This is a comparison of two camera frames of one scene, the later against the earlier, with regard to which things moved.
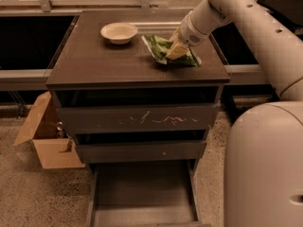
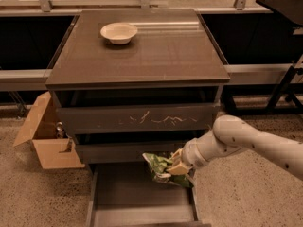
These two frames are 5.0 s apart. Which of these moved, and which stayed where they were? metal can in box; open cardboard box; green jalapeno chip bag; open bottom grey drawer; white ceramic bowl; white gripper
Moved: white gripper; green jalapeno chip bag
Stayed: metal can in box; open bottom grey drawer; white ceramic bowl; open cardboard box
